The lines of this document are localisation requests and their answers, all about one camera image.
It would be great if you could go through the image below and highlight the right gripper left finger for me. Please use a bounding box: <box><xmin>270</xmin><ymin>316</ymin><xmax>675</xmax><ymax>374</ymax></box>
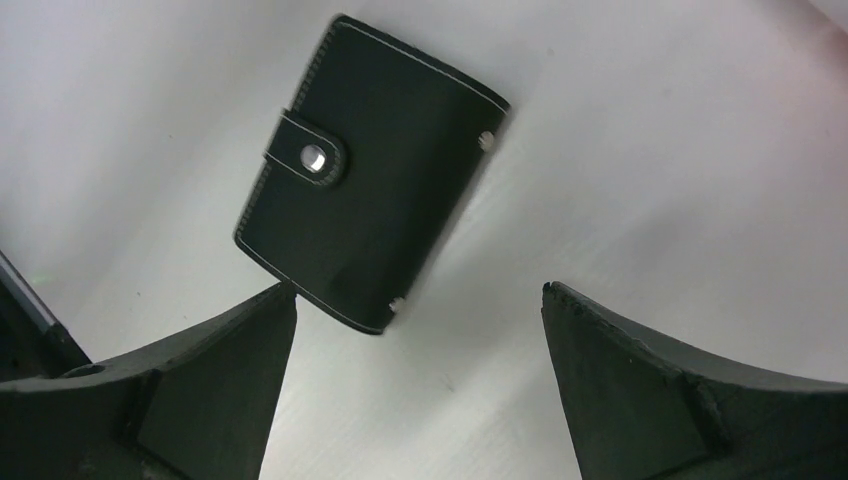
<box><xmin>1</xmin><ymin>282</ymin><xmax>297</xmax><ymax>479</ymax></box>

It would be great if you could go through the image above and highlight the black leather card holder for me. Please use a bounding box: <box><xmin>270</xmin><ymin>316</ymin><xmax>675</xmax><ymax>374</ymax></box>
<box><xmin>233</xmin><ymin>14</ymin><xmax>510</xmax><ymax>335</ymax></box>

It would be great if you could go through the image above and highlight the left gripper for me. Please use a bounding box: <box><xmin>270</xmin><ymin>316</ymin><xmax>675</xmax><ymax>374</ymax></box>
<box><xmin>1</xmin><ymin>255</ymin><xmax>91</xmax><ymax>382</ymax></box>

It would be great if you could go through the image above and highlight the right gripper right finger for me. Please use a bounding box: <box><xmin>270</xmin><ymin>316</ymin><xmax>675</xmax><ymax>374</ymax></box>
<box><xmin>541</xmin><ymin>282</ymin><xmax>847</xmax><ymax>479</ymax></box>

